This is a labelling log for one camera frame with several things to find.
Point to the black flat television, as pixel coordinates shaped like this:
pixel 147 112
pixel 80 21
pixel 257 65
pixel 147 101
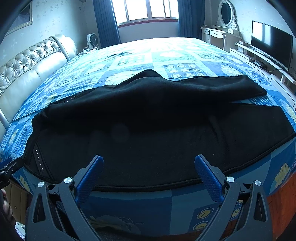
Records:
pixel 274 42

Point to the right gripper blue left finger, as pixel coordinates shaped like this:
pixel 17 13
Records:
pixel 86 178

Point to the black pants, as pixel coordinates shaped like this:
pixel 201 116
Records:
pixel 149 130

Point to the right blue curtain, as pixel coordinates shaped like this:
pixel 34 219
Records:
pixel 191 18

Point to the window with white frame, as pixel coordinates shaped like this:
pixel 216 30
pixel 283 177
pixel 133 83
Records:
pixel 129 12

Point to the person left hand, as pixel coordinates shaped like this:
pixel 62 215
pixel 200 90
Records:
pixel 8 213

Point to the white oval vanity mirror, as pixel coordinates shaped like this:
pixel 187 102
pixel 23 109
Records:
pixel 226 15

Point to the white tv stand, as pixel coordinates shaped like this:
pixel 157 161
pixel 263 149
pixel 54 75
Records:
pixel 275 74

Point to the blue curtain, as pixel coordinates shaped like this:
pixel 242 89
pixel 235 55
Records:
pixel 106 23
pixel 191 18

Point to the framed wall picture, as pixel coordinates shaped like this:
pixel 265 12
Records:
pixel 24 19

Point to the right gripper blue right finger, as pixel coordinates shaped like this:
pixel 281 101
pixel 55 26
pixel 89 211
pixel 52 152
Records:
pixel 210 180

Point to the white desk fan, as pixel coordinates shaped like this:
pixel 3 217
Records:
pixel 92 41

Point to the white dressing table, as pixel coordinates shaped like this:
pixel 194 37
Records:
pixel 222 39

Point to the left blue curtain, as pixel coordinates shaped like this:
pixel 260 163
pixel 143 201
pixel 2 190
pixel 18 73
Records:
pixel 106 23

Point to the white tufted leather headboard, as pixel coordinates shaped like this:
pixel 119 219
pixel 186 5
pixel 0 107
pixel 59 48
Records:
pixel 25 72

